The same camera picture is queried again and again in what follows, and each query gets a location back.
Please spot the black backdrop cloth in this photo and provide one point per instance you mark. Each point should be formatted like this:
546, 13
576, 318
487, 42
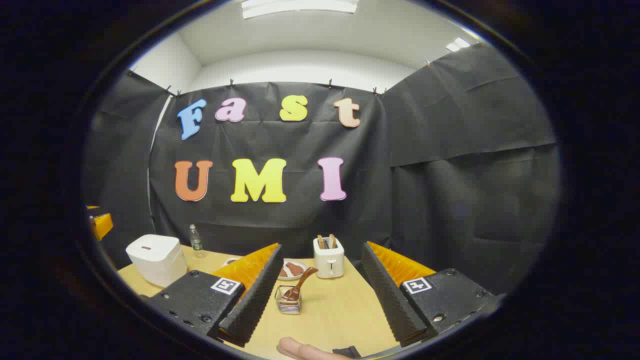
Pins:
425, 200

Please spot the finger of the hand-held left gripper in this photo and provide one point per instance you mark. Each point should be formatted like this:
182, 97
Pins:
102, 225

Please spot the toast slice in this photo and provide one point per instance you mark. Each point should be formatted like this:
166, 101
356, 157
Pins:
320, 242
332, 241

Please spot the white round plate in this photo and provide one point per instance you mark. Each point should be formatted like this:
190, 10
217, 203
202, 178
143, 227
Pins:
301, 270

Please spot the white toaster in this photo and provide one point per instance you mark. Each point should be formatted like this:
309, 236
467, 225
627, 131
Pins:
328, 262

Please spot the ceiling light panel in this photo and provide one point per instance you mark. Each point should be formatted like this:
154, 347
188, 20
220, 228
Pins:
457, 44

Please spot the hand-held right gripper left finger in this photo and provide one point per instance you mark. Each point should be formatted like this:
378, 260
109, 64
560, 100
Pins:
255, 300

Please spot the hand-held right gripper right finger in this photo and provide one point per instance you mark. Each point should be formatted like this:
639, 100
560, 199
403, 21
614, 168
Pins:
385, 295

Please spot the clear plastic water bottle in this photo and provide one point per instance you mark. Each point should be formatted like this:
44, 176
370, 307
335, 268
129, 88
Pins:
196, 242

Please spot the white divided grain dish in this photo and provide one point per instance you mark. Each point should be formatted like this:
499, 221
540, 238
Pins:
231, 260

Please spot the brown wooden spoon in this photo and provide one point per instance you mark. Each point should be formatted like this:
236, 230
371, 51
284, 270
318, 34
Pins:
305, 277

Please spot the white rice cooker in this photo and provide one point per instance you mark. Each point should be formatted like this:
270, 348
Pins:
155, 255

